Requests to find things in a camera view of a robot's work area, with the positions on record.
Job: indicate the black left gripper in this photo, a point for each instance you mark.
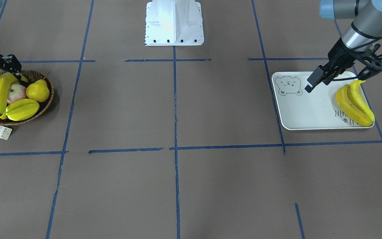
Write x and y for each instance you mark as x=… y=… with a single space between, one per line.
x=339 y=55

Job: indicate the yellow banana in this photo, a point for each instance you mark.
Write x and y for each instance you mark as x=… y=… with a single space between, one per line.
x=344 y=103
x=6 y=80
x=358 y=100

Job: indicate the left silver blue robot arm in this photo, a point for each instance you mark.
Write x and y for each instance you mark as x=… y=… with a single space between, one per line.
x=357 y=43

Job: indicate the woven brown fruit basket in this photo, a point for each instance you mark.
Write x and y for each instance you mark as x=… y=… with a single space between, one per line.
x=34 y=76

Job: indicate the white bear print tray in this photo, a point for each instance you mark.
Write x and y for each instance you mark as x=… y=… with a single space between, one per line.
x=300 y=110

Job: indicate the yellow pear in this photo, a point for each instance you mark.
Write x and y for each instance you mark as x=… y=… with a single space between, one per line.
x=38 y=91

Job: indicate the yellow starfruit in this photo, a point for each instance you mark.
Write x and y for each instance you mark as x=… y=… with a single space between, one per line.
x=22 y=109

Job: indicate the small paper label tag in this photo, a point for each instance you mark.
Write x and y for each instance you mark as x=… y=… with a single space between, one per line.
x=5 y=132

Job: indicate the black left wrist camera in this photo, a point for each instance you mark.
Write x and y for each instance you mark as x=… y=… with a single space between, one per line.
x=371 y=61

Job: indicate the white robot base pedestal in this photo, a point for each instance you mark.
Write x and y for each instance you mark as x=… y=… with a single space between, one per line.
x=174 y=23

